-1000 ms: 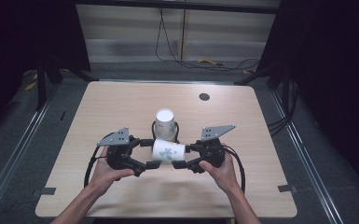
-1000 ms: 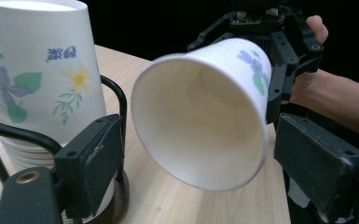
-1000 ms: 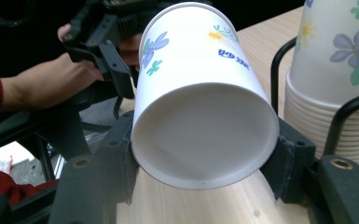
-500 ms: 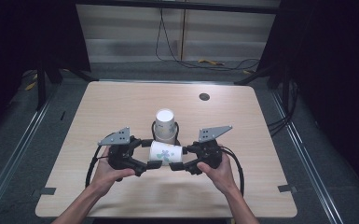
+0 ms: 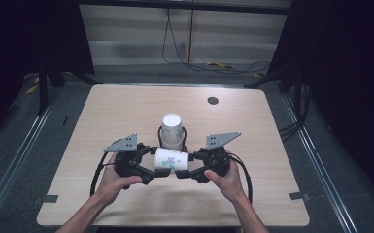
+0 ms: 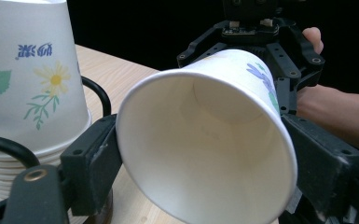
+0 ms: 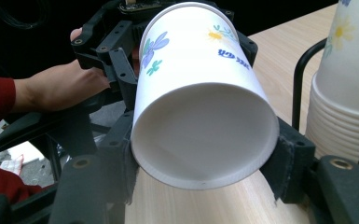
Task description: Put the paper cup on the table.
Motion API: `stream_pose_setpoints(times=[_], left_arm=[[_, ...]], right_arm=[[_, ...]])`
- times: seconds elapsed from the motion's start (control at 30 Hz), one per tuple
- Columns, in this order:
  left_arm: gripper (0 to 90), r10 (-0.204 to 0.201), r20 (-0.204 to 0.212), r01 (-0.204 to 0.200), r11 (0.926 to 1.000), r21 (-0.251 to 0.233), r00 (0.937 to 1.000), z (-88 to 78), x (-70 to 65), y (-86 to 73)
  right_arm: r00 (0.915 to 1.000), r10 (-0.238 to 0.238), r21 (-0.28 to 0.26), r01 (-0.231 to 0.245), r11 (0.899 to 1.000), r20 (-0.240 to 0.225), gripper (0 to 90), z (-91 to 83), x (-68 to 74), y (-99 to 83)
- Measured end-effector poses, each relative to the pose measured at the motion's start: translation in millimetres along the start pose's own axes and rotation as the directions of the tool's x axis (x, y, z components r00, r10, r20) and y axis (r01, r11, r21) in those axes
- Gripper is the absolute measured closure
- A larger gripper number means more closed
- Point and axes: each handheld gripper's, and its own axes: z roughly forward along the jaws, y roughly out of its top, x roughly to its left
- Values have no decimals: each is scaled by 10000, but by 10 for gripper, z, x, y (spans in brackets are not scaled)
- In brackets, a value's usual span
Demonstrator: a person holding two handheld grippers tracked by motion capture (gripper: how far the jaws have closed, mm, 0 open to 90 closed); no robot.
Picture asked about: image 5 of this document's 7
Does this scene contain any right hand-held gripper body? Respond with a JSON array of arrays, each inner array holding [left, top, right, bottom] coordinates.
[[199, 130, 243, 179]]

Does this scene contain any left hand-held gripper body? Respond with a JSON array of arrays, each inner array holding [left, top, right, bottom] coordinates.
[[103, 132, 145, 179]]

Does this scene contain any dark brown cup holder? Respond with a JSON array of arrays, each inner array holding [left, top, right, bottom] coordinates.
[[156, 125, 189, 153]]

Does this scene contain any flowered white paper cup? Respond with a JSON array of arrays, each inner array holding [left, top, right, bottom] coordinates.
[[153, 147, 190, 172]]

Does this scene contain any person's left hand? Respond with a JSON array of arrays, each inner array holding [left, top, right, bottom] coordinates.
[[92, 152, 143, 206]]

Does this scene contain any person's right hand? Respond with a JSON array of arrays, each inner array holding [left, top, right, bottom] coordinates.
[[203, 159, 245, 206]]

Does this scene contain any grey tape piece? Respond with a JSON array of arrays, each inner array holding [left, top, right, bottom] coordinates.
[[33, 194, 59, 205], [289, 191, 311, 202]]

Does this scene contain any black metal stand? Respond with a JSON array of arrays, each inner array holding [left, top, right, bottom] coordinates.
[[37, 54, 105, 117]]

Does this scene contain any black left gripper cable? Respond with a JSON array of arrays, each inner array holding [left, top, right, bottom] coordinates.
[[89, 138, 123, 197]]

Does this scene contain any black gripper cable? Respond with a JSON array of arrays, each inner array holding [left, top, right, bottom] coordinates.
[[226, 151, 254, 204], [89, 138, 123, 197]]

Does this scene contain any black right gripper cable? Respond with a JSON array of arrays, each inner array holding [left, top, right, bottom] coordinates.
[[226, 151, 254, 204]]

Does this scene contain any black cable bundle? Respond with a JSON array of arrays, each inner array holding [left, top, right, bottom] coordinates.
[[278, 82, 313, 143]]

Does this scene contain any black hanging cable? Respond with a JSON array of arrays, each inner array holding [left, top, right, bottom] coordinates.
[[160, 8, 272, 75]]

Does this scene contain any metal floor rail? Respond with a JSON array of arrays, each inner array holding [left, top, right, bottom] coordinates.
[[280, 91, 358, 233], [0, 86, 66, 226]]

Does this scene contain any black horizontal frame bar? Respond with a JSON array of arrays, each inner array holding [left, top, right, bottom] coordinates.
[[78, 0, 293, 16]]

